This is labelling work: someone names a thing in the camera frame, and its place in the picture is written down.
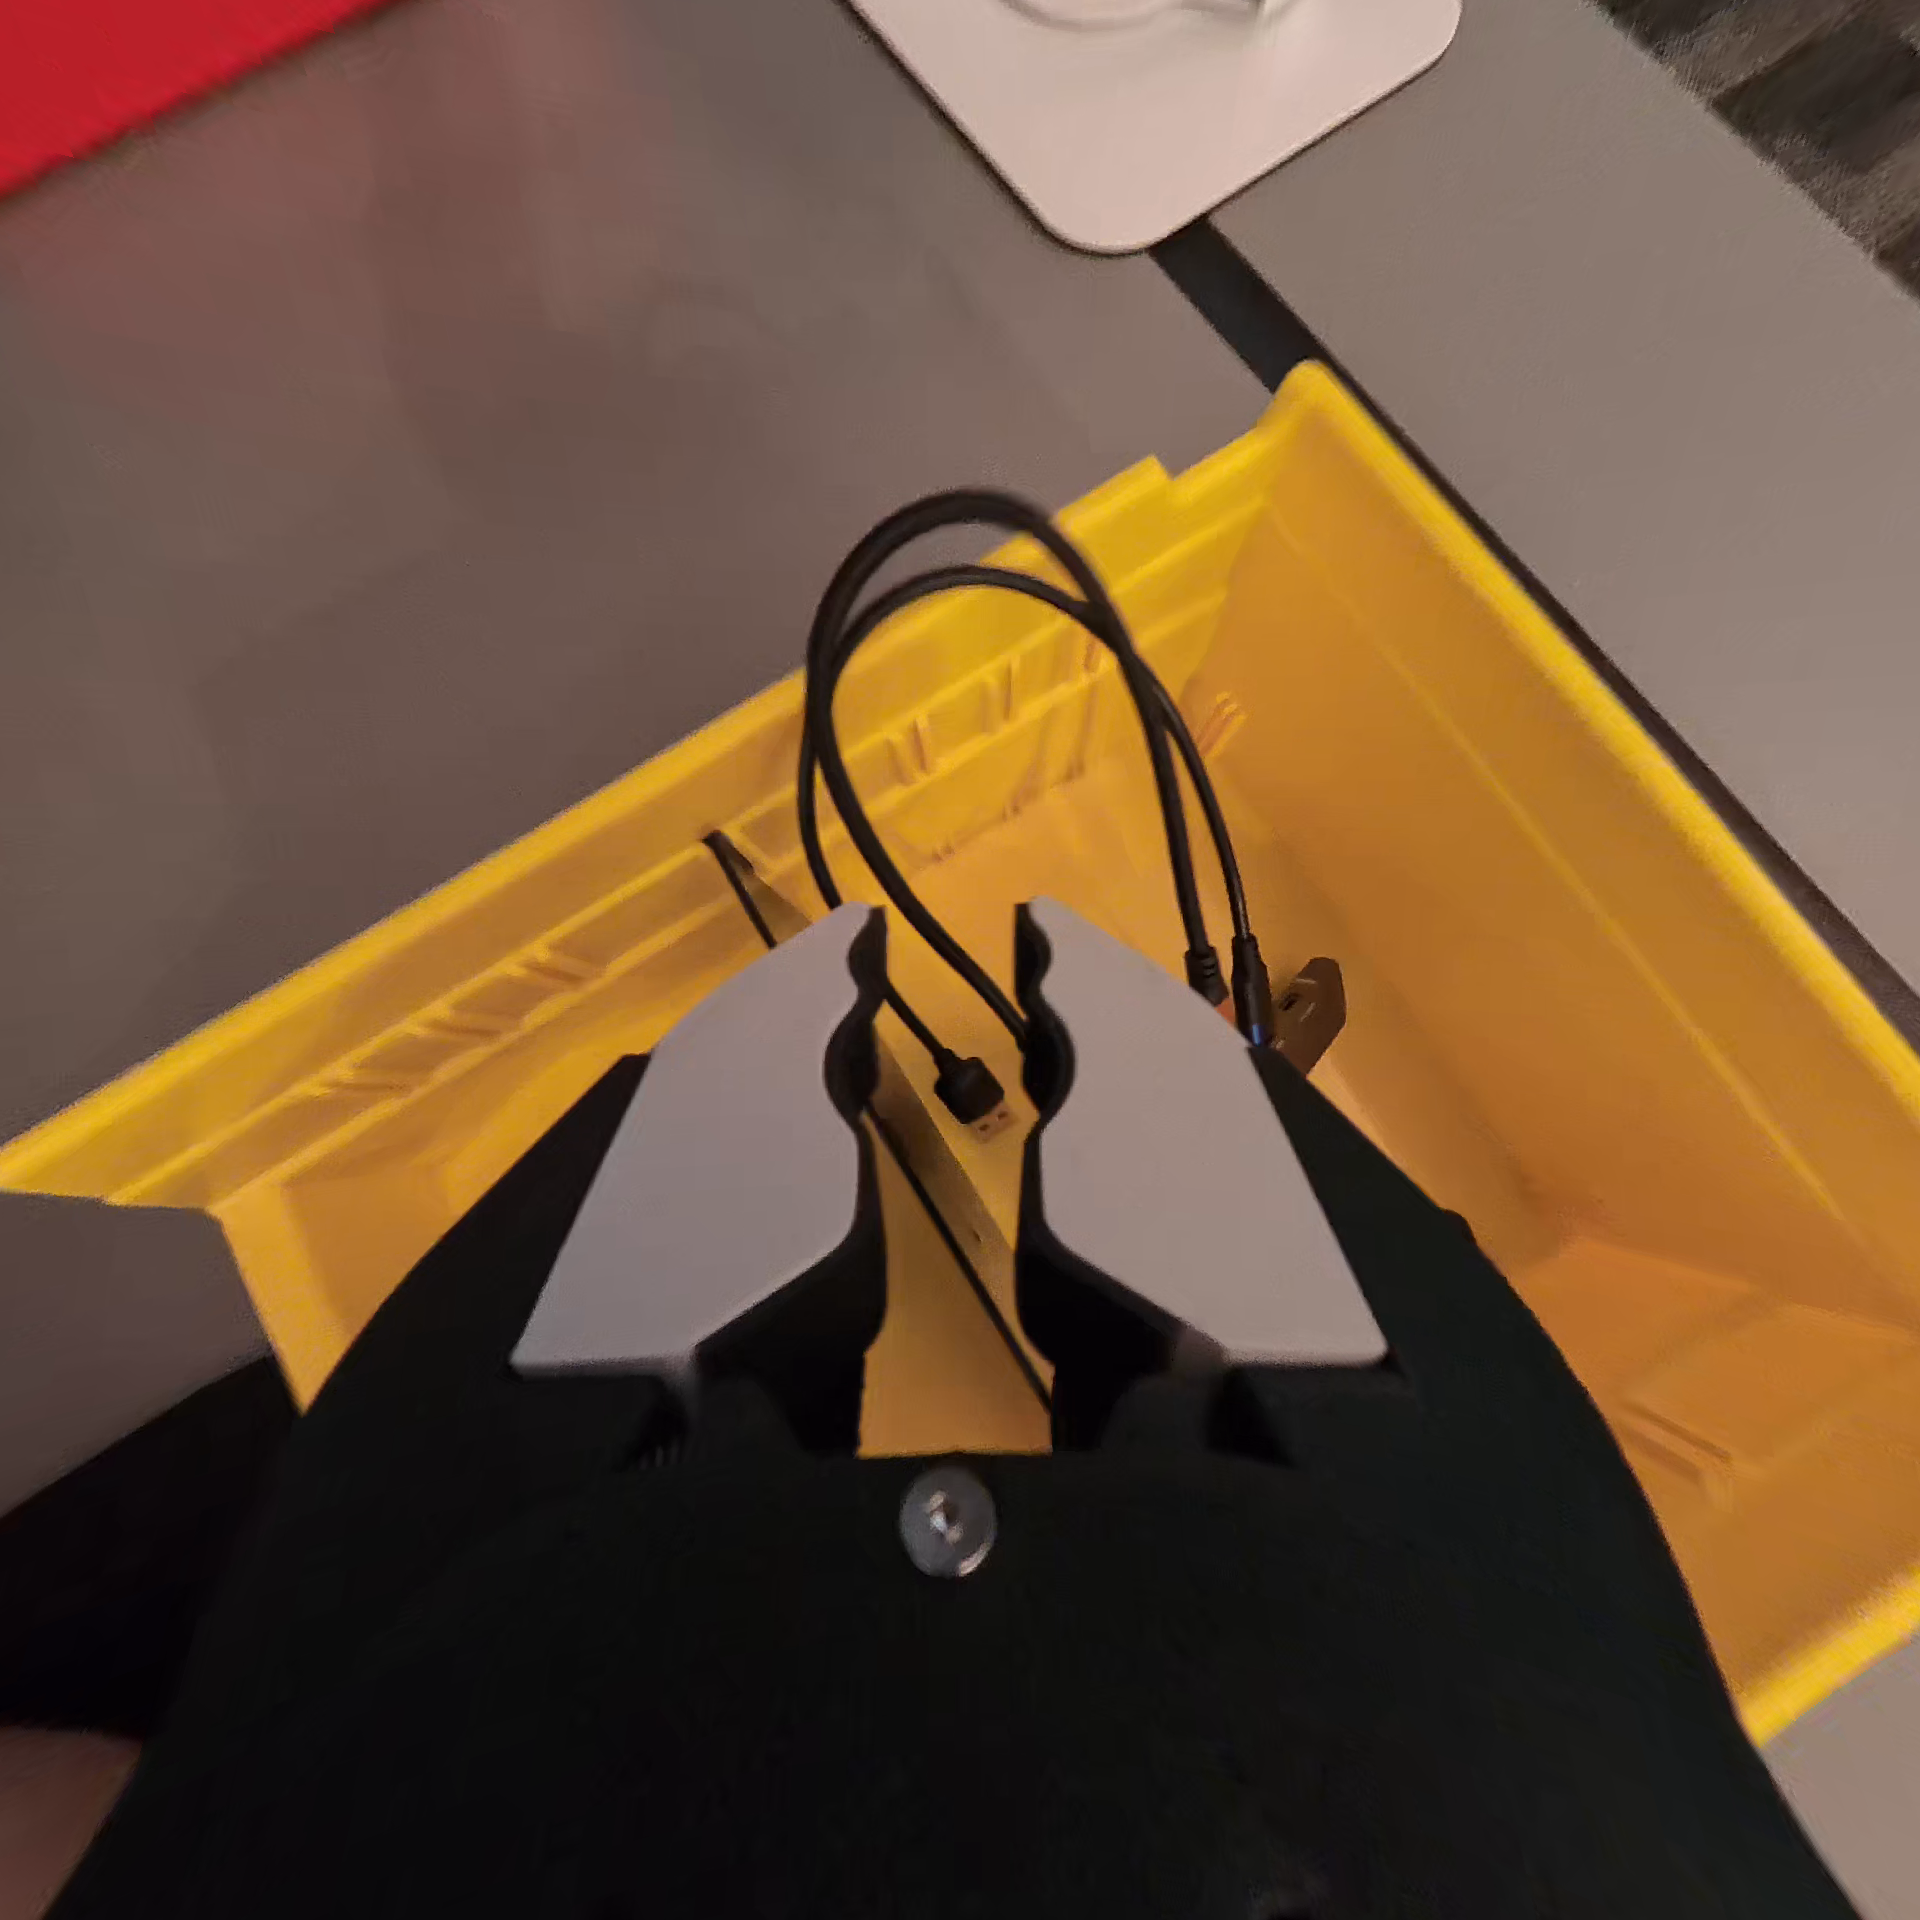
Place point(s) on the red plastic bin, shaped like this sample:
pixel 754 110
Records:
pixel 90 77

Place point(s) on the yellow plastic bin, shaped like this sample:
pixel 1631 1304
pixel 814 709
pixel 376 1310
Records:
pixel 1500 901

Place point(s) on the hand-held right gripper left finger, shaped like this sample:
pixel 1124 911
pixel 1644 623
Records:
pixel 721 1184

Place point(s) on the white divider foot plate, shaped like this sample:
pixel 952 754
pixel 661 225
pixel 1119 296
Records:
pixel 1172 135

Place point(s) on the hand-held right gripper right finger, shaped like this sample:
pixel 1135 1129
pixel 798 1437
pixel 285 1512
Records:
pixel 1184 1184

